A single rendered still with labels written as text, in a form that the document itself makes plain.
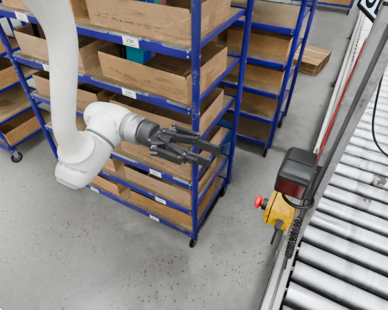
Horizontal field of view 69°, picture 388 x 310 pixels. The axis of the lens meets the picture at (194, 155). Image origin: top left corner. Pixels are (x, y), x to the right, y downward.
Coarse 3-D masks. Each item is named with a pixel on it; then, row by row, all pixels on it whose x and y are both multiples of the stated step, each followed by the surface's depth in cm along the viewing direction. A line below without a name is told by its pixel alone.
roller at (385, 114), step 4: (368, 108) 129; (372, 108) 129; (364, 112) 130; (368, 112) 129; (372, 112) 128; (376, 112) 128; (380, 112) 128; (384, 112) 127; (380, 116) 127; (384, 116) 127
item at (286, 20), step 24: (240, 0) 189; (264, 0) 188; (240, 24) 160; (264, 24) 154; (288, 24) 156; (240, 48) 181; (288, 72) 164; (264, 96) 181; (288, 96) 221; (240, 120) 225; (264, 120) 192; (264, 144) 205
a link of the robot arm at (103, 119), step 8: (96, 104) 87; (104, 104) 87; (112, 104) 87; (88, 112) 86; (96, 112) 85; (104, 112) 84; (112, 112) 84; (120, 112) 84; (128, 112) 85; (88, 120) 87; (96, 120) 83; (104, 120) 83; (112, 120) 83; (120, 120) 83; (88, 128) 83; (96, 128) 82; (104, 128) 82; (112, 128) 83; (104, 136) 82; (112, 136) 83; (112, 144) 84
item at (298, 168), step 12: (288, 156) 57; (300, 156) 57; (312, 156) 57; (288, 168) 54; (300, 168) 54; (312, 168) 55; (276, 180) 55; (288, 180) 53; (300, 180) 52; (312, 180) 53; (288, 192) 54; (300, 192) 53
